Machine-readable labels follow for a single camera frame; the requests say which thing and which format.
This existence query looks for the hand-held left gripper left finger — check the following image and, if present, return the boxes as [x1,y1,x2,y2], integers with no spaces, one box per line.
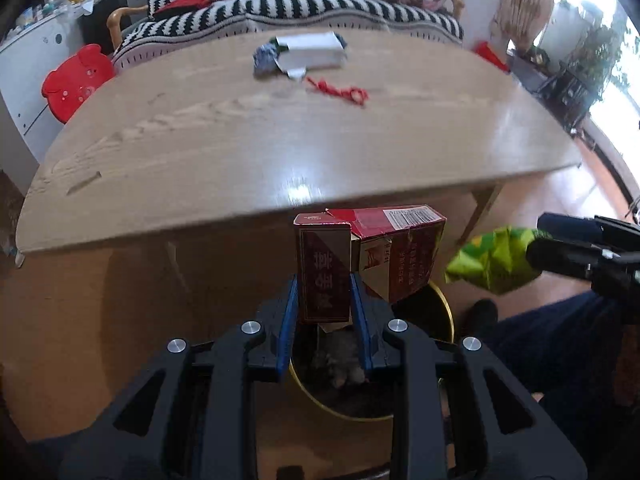
[60,275,301,480]

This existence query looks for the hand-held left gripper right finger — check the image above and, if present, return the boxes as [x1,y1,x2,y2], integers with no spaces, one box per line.
[349,275,588,480]

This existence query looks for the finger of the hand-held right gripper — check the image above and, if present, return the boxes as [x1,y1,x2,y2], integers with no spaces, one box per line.
[537,212,608,248]
[525,237,608,282]

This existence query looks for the green snack bag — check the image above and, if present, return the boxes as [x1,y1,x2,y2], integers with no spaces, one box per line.
[444,225,552,294]

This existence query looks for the black round trash bin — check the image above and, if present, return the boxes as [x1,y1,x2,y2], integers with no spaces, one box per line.
[287,280,456,422]

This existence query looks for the red cardboard box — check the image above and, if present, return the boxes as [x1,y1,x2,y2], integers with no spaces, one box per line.
[293,204,447,324]

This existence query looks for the person's black shoe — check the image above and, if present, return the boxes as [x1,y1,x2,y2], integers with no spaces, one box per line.
[469,298,499,337]

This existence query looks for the person's leg in blue pants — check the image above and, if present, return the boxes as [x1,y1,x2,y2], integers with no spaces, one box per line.
[480,290,640,480]

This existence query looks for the black plant stand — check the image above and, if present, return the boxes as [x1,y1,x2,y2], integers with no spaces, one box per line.
[536,66,609,137]

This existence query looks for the red paper bag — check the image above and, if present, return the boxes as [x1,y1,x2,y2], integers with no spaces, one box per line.
[472,40,511,74]

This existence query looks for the patterned curtain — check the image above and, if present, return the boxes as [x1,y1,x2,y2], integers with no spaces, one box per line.
[489,0,562,57]

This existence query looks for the dark blue crumpled wrapper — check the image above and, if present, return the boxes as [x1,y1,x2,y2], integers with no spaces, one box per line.
[253,42,282,79]

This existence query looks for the white paper box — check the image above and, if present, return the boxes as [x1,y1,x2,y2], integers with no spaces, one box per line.
[269,31,349,80]

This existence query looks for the sofa with striped blanket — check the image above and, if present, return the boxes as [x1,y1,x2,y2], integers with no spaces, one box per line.
[112,0,466,72]

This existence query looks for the red pig stool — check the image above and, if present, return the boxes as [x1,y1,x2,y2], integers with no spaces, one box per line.
[41,43,117,125]

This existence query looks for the wooden armrest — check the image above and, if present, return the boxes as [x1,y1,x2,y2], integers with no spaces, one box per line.
[106,5,151,52]

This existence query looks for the white cabinet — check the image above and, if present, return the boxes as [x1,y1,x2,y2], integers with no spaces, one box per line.
[0,5,121,163]

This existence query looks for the red string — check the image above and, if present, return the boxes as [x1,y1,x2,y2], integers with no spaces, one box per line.
[305,77,370,109]

